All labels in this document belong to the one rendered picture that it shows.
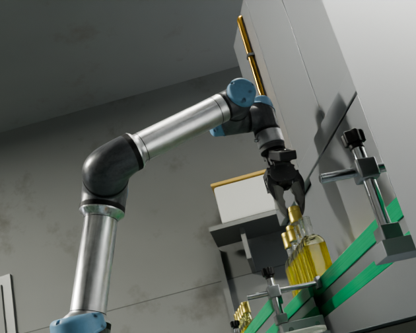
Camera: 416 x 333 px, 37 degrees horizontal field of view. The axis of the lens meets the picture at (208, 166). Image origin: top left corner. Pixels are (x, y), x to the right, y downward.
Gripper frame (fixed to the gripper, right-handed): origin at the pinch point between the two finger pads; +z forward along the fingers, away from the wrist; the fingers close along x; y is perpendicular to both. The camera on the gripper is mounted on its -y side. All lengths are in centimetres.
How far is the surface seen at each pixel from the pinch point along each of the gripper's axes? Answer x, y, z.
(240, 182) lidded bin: -44, 232, -103
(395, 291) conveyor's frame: 6, -58, 34
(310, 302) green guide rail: 6.2, -11.1, 25.8
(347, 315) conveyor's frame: 6.3, -32.9, 33.2
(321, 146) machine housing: -12.6, -0.9, -16.5
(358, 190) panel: -11.8, -16.5, 3.4
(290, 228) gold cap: 1.0, 4.3, 3.3
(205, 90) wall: -48, 285, -209
